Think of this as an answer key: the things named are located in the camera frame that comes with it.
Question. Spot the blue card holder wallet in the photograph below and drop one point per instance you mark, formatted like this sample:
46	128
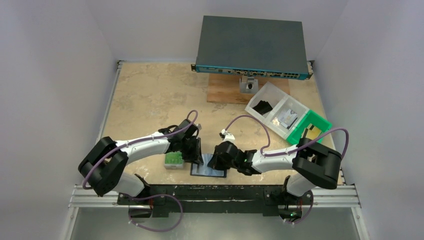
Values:
203	170

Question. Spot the green card box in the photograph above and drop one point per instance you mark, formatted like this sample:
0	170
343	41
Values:
173	161

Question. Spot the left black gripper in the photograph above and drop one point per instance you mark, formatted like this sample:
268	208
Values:
194	150

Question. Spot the blue network switch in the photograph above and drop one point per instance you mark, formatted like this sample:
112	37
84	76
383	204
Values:
252	47

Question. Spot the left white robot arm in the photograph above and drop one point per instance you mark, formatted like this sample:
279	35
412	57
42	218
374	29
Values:
103	167

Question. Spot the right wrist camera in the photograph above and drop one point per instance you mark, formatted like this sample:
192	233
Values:
227	136

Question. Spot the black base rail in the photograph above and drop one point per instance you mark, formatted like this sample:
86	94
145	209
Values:
267	200

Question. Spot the gold card black stripe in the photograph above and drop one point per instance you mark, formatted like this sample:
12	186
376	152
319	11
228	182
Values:
311	132

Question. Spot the grey metal stand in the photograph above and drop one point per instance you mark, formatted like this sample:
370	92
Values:
248	85

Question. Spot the green plastic bin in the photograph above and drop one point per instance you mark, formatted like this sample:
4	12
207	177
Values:
311	117

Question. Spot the wooden board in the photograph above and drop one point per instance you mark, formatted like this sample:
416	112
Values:
225	88

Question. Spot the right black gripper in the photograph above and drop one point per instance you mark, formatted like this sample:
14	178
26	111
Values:
219	159

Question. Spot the black card in bin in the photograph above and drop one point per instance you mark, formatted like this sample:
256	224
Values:
263	107

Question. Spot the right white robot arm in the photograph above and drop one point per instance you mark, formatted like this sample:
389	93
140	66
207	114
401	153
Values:
316	165

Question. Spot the clear plastic bin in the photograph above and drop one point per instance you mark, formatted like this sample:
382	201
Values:
270	93
289	102

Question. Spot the white blue card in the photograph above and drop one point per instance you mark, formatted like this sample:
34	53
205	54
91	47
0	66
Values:
287	117

